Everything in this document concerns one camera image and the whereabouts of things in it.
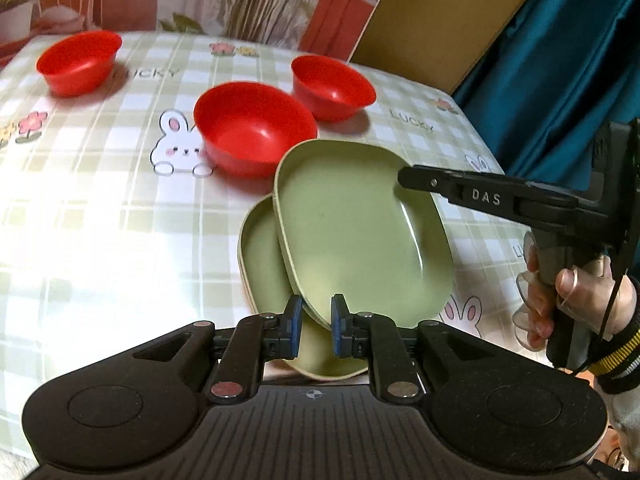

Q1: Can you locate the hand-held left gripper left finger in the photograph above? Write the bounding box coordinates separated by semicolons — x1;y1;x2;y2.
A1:
132;294;305;406

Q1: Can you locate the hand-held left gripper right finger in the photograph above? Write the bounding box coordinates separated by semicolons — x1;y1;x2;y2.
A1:
330;294;502;404

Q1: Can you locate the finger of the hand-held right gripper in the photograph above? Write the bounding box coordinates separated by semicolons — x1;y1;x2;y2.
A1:
397;163;594;234

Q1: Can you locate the green square plate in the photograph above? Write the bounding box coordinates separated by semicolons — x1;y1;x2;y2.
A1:
273;139;455;332
238;194;372;380

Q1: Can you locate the person's right forearm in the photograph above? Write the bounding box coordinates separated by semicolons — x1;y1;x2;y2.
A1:
587;280;640;472

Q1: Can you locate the person's right hand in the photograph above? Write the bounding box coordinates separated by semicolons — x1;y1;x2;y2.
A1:
513;244;640;353

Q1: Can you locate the teal curtain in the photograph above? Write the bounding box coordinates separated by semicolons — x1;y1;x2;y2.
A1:
452;0;640;182

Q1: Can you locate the small red bowl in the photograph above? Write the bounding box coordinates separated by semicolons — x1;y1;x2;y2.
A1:
291;55;377;123
36;30;123;98

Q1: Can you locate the wooden board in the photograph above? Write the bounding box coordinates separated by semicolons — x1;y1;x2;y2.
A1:
347;0;559;96

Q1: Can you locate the large red bowl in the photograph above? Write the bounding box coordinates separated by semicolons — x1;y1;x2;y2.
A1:
193;83;319;179

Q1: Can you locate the checked rabbit print tablecloth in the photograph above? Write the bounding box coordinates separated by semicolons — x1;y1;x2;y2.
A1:
0;30;556;467

